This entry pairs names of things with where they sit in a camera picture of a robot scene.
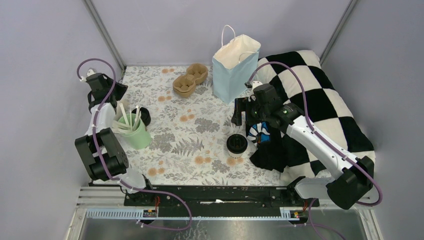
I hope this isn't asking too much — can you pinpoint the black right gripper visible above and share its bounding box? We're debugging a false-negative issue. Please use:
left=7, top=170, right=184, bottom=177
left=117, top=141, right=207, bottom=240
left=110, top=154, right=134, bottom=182
left=230, top=97, right=269, bottom=126

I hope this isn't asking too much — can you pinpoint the stack of black lids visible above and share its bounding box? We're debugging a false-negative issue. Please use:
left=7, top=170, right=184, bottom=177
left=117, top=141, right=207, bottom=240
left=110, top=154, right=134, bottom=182
left=131, top=107, right=151, bottom=127

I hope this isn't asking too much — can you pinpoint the black cup lid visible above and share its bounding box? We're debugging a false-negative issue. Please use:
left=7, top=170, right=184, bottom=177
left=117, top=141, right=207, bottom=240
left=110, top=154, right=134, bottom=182
left=226, top=134, right=248, bottom=155

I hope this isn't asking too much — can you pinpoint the white paper cup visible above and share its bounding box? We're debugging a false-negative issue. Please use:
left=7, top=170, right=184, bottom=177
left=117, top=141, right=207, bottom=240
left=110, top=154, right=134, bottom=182
left=228, top=151, right=244, bottom=159

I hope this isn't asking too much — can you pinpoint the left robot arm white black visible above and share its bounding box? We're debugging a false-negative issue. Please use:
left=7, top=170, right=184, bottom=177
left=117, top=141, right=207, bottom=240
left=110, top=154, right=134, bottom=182
left=74, top=71, right=155, bottom=206

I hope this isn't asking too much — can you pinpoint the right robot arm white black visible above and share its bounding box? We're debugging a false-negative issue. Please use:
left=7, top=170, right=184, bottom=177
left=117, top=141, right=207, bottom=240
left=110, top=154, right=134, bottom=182
left=231, top=81, right=383, bottom=210

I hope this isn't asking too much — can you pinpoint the green cup holder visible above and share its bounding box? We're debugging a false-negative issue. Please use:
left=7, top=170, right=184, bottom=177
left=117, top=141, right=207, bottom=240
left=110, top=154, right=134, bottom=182
left=119, top=113, right=152, bottom=150

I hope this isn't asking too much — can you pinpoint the light blue paper bag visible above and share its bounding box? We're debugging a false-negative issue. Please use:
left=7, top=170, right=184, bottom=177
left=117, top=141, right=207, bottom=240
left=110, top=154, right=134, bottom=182
left=212, top=25, right=262, bottom=104

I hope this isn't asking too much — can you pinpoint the black white checkered blanket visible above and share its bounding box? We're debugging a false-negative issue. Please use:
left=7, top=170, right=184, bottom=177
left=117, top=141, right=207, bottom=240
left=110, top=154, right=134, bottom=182
left=250, top=50, right=376, bottom=185

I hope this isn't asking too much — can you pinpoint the brown cardboard cup carrier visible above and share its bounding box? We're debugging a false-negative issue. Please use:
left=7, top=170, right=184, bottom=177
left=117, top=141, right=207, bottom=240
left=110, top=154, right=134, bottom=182
left=172, top=63, right=208, bottom=98

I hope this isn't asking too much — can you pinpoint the floral table mat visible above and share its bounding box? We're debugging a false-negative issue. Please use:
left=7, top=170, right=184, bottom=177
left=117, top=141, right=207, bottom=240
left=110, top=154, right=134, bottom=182
left=117, top=66, right=286, bottom=186

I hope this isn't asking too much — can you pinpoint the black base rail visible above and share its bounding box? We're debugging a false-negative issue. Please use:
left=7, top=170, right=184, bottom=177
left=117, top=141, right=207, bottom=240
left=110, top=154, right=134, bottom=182
left=124, top=185, right=320, bottom=219

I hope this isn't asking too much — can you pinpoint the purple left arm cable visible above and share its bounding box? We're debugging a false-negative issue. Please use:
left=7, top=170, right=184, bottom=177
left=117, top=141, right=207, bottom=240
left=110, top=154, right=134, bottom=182
left=76, top=58, right=193, bottom=232

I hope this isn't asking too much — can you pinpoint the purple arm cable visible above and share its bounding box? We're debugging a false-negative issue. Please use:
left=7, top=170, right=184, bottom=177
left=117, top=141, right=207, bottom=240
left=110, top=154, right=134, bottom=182
left=248, top=61, right=383, bottom=207
left=76, top=58, right=193, bottom=232

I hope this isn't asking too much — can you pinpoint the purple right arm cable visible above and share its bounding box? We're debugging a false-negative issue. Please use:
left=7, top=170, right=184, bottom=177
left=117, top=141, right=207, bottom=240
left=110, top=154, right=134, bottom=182
left=248, top=61, right=383, bottom=207

